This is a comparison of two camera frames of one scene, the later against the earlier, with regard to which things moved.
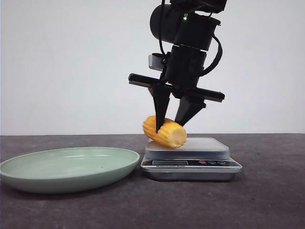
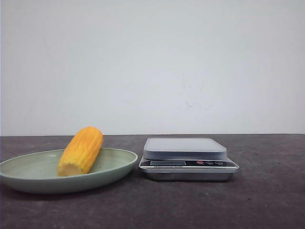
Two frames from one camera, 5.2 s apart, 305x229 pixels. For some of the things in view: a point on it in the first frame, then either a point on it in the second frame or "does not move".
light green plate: (64, 170) does not move
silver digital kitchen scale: (198, 159) does not move
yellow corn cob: (170, 133) -> (81, 152)
